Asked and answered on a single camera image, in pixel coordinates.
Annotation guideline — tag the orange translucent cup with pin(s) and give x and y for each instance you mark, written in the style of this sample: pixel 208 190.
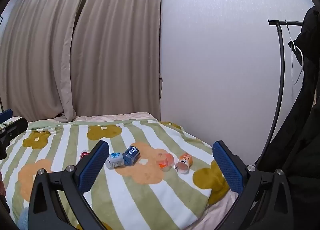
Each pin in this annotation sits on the orange translucent cup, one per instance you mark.
pixel 165 162

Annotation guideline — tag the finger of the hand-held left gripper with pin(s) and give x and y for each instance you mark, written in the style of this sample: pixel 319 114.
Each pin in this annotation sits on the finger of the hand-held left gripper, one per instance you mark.
pixel 5 114

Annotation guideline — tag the black clothes rack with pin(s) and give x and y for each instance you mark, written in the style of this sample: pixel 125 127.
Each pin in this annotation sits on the black clothes rack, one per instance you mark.
pixel 279 82

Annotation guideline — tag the white clothes hanger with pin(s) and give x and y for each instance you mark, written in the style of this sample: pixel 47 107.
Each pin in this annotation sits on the white clothes hanger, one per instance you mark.
pixel 298 57

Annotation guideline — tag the red capped small bottle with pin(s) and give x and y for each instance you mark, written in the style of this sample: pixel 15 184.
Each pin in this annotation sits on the red capped small bottle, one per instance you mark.
pixel 83 155

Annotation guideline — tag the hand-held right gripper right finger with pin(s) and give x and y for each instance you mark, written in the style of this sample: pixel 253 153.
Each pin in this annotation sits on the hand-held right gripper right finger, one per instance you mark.
pixel 228 167

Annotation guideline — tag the striped floral blanket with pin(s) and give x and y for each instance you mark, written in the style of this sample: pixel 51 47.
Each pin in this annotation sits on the striped floral blanket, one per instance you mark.
pixel 150 190

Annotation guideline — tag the orange and white cup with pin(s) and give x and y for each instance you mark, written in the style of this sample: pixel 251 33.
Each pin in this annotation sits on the orange and white cup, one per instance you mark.
pixel 183 163

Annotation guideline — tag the blue labelled plastic bottle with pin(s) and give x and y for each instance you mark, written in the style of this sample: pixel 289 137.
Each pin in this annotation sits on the blue labelled plastic bottle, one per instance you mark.
pixel 131 156

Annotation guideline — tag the white and blue cup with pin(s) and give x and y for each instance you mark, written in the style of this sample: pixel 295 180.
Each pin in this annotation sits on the white and blue cup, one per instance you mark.
pixel 114 160

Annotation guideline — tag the black coat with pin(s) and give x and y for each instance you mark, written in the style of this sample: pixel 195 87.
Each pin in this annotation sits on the black coat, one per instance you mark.
pixel 300 145

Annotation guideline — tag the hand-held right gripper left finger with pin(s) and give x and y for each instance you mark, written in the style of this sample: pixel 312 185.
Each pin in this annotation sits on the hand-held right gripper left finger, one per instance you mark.
pixel 93 168

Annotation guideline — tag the beige curtain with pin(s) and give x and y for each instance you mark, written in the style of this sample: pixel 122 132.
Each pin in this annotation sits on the beige curtain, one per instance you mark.
pixel 37 52
pixel 117 50

